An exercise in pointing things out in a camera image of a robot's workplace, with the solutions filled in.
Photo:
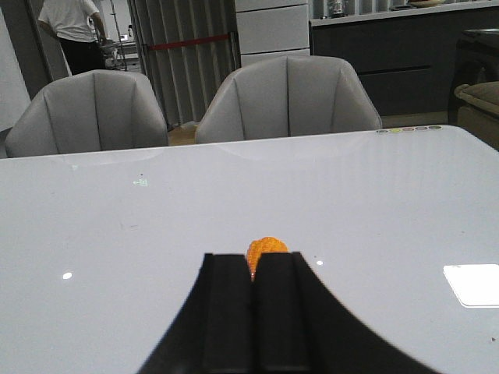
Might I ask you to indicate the white drawer cabinet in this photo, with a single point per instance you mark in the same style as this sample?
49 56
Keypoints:
268 29

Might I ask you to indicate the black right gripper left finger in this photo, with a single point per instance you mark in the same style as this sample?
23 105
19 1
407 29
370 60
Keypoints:
212 332

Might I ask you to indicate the person in white shirt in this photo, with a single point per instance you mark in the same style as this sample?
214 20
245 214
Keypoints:
78 27

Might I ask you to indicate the grey upholstered chair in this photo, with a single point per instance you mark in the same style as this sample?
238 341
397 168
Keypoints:
93 111
291 95

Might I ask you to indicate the orange corn cob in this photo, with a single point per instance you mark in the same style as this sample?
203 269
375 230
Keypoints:
262 246

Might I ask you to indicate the dark grey counter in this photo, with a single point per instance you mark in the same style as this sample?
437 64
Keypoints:
405 59

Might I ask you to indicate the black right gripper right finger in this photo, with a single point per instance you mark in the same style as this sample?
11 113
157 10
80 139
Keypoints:
301 327

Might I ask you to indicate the right grey upholstered chair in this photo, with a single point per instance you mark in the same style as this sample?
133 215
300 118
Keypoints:
291 95

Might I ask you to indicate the left grey upholstered chair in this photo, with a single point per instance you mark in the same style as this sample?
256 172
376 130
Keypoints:
93 111

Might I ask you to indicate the red barrier belt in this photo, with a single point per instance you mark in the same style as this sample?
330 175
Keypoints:
188 43

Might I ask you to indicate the beige cushioned seat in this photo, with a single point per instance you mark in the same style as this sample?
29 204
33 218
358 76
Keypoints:
479 113

